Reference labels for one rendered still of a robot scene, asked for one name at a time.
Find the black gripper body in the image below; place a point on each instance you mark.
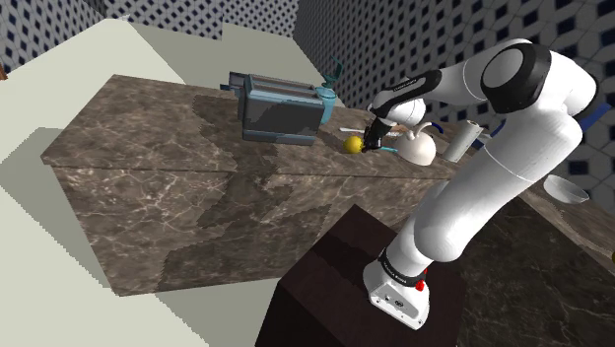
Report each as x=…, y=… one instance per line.
x=374, y=136

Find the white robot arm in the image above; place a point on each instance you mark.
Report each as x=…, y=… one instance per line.
x=504, y=158

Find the yellow lemon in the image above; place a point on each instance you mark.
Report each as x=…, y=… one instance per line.
x=353, y=144

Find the white flat utensil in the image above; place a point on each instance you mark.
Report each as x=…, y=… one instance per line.
x=349, y=130

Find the white teapot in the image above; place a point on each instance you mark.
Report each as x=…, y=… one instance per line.
x=417, y=146

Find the teal spray bottle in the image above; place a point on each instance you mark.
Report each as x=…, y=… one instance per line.
x=328, y=98

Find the white paper towel roll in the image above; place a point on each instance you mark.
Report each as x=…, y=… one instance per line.
x=461, y=139

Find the blue grey toaster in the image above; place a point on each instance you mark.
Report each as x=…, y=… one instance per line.
x=278, y=108

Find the dark brown robot stand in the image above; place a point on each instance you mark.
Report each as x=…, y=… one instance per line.
x=331, y=293

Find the white bowl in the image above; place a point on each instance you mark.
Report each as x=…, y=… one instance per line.
x=564, y=190

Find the brown marble kitchen counter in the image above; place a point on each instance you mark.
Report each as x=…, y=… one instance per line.
x=144, y=192

